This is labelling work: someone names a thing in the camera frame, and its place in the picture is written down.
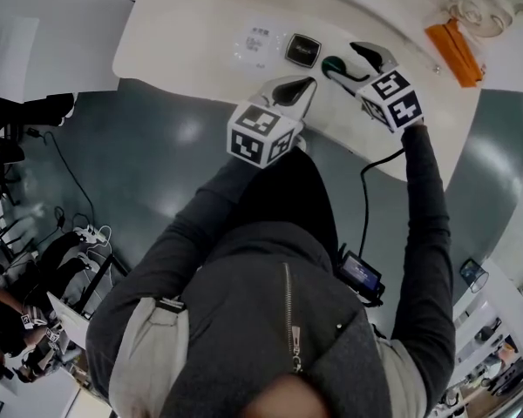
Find clear plastic cup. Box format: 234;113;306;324
458;257;490;294

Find green round makeup jar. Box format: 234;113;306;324
321;56;347;78

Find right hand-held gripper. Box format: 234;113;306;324
327;40;425;135

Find person's black trousers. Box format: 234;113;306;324
237;147;341;263

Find black device with screen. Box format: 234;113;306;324
337;249;385;307

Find black floor cable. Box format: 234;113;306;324
24;126;98;231

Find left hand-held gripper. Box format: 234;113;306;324
226;75;318;169

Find person's right forearm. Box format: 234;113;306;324
391;122;458;347

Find white board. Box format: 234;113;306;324
46;291;92;348

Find person's dark grey jacket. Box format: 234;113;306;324
86;219;457;418

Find white power strip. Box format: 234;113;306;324
71;226;100;244

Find white makeup packet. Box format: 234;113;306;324
230;17;284;74

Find black square makeup compact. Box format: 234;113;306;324
283;33;323;68

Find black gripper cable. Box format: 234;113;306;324
358;146;407;256

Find person's left forearm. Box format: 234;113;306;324
85;153;272;365

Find black bag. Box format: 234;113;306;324
37;232;95;293

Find white ornate frame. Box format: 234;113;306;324
418;0;523;39

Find white shelf unit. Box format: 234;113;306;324
435;257;523;418

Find orange box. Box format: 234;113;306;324
424;17;486;89

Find black chair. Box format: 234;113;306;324
0;91;78;165

